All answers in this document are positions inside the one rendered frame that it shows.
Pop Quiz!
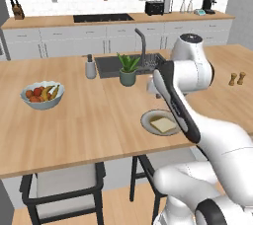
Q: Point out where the dark grey sink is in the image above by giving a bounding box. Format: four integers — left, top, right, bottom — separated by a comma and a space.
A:
94, 52, 168, 80

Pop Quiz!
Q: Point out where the grey round plate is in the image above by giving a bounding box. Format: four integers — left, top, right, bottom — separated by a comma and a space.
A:
139, 109, 183, 137

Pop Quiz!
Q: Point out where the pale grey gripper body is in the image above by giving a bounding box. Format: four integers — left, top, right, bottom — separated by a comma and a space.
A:
145, 74, 163, 98

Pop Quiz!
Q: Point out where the grey base cupboard run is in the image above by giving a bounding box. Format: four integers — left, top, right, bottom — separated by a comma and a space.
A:
1, 18, 234, 61

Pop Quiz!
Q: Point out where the clear glass bottle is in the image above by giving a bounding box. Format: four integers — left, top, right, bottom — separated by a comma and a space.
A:
179, 0, 188, 14
186, 0, 195, 14

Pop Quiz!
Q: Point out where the brown knife block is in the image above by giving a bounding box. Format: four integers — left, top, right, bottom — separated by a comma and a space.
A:
9, 0, 26, 21

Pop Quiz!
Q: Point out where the black hob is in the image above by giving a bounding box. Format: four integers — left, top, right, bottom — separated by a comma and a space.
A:
72, 12, 135, 25

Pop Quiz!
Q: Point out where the silver kettle jug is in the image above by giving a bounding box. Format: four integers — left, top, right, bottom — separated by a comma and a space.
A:
160, 0, 175, 15

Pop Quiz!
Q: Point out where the pale blue fruit bowl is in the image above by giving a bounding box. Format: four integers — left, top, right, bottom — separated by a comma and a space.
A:
20, 80, 66, 112

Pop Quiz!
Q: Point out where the yellow banana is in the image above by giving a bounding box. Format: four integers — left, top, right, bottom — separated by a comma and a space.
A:
41, 84, 61, 102

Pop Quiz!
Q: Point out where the black coffee machine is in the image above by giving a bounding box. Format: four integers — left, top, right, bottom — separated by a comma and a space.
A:
201, 0, 219, 16

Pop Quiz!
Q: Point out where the brown wooden shaker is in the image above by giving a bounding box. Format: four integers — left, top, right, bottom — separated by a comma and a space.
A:
236, 71, 247, 86
228, 72, 238, 87

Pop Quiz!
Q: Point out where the black toaster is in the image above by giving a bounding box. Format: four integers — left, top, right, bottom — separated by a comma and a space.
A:
144, 0, 165, 17

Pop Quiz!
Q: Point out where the black chair with grey seat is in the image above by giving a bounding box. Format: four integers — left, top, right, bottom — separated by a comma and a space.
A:
128, 149, 200, 225
19, 161, 108, 225

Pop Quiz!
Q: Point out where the pale bread slice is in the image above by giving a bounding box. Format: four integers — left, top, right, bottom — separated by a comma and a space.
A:
149, 116, 179, 134

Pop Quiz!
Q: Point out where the green plant in grey pot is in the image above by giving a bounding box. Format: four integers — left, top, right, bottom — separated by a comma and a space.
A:
116, 51, 142, 88

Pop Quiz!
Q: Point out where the grey soap dispenser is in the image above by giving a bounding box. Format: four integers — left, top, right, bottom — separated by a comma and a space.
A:
85, 53, 98, 80

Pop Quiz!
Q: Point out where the dark grey tap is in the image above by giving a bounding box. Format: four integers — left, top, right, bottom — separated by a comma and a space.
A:
133, 28, 148, 67

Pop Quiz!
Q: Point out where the small teal kitchen scale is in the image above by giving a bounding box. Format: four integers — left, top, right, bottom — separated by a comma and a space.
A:
194, 8, 207, 17

